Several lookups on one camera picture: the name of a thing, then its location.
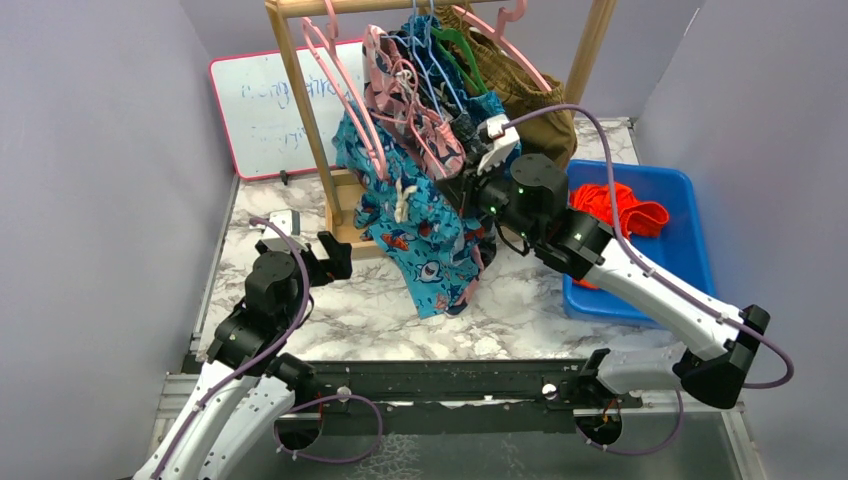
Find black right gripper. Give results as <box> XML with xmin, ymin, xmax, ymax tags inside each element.
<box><xmin>434</xmin><ymin>150</ymin><xmax>541</xmax><ymax>245</ymax></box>

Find thin pink wire hanger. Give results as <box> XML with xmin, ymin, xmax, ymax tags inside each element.
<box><xmin>370</xmin><ymin>39</ymin><xmax>452</xmax><ymax>181</ymax></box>

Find light blue shark shorts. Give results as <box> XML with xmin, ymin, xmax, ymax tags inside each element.
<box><xmin>332</xmin><ymin>113</ymin><xmax>486</xmax><ymax>318</ymax></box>

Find pink patterned shorts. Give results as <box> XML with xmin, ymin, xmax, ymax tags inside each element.
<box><xmin>362</xmin><ymin>25</ymin><xmax>468</xmax><ymax>181</ymax></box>

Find orange mesh shorts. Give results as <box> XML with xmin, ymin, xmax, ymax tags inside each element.
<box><xmin>568</xmin><ymin>180</ymin><xmax>672</xmax><ymax>289</ymax></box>

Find pink plastic hanger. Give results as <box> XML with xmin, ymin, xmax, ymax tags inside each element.
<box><xmin>300</xmin><ymin>0</ymin><xmax>388</xmax><ymax>180</ymax></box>

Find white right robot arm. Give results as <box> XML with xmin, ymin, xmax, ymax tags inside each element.
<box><xmin>436</xmin><ymin>154</ymin><xmax>770</xmax><ymax>409</ymax></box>

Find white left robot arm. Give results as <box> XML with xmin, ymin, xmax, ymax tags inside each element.
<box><xmin>134</xmin><ymin>231</ymin><xmax>352</xmax><ymax>479</ymax></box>

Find dark blue patterned shorts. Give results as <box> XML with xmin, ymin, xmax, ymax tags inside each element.
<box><xmin>399</xmin><ymin>16</ymin><xmax>504</xmax><ymax>126</ymax></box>

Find khaki brown shorts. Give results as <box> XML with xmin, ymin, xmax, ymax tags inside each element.
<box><xmin>435</xmin><ymin>6</ymin><xmax>578</xmax><ymax>169</ymax></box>

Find green hanger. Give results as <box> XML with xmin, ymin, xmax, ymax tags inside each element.
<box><xmin>431</xmin><ymin>28</ymin><xmax>489</xmax><ymax>95</ymax></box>

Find light blue hanger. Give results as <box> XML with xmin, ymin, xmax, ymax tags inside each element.
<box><xmin>405</xmin><ymin>1</ymin><xmax>467</xmax><ymax>120</ymax></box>

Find pink hanger under khaki shorts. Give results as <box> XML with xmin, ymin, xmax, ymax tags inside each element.
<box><xmin>452</xmin><ymin>0</ymin><xmax>552</xmax><ymax>92</ymax></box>

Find wooden clothes rack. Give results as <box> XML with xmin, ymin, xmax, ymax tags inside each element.
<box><xmin>265</xmin><ymin>1</ymin><xmax>618</xmax><ymax>259</ymax></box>

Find pink framed whiteboard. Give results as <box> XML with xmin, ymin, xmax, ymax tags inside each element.
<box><xmin>209</xmin><ymin>40</ymin><xmax>364</xmax><ymax>181</ymax></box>

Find blue plastic bin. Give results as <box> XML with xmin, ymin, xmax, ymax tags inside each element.
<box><xmin>563</xmin><ymin>163</ymin><xmax>716</xmax><ymax>328</ymax></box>

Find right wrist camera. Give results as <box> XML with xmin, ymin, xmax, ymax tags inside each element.
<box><xmin>476</xmin><ymin>114</ymin><xmax>520</xmax><ymax>175</ymax></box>

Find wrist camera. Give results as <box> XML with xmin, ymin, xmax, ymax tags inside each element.
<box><xmin>476</xmin><ymin>114</ymin><xmax>520</xmax><ymax>175</ymax></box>
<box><xmin>249</xmin><ymin>209</ymin><xmax>301</xmax><ymax>254</ymax></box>

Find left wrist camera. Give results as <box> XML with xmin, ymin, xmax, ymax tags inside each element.
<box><xmin>249</xmin><ymin>209</ymin><xmax>301</xmax><ymax>254</ymax></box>

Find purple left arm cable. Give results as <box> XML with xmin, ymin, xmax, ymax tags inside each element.
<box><xmin>148</xmin><ymin>217</ymin><xmax>384</xmax><ymax>478</ymax></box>

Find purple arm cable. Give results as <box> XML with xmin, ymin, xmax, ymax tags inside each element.
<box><xmin>503</xmin><ymin>103</ymin><xmax>795</xmax><ymax>458</ymax></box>
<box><xmin>148</xmin><ymin>217</ymin><xmax>384</xmax><ymax>478</ymax></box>

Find black metal base rail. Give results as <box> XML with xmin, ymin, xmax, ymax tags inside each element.
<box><xmin>155</xmin><ymin>357</ymin><xmax>747</xmax><ymax>439</ymax></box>

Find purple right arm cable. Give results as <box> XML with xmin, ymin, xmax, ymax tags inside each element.
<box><xmin>503</xmin><ymin>103</ymin><xmax>795</xmax><ymax>458</ymax></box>

